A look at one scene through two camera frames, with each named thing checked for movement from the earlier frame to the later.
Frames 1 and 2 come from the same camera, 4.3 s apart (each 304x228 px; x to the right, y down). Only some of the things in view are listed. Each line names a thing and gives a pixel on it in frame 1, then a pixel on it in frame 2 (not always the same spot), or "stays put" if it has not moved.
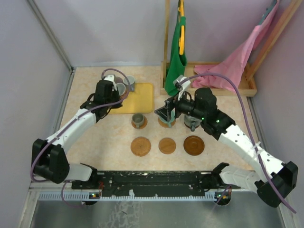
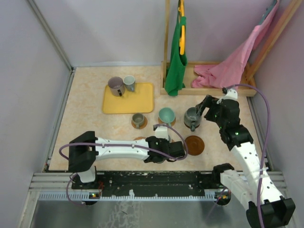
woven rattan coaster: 165,124 stays put
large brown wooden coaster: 194,145 stays put
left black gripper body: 115,96 -> 163,140
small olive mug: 137,119 stays put
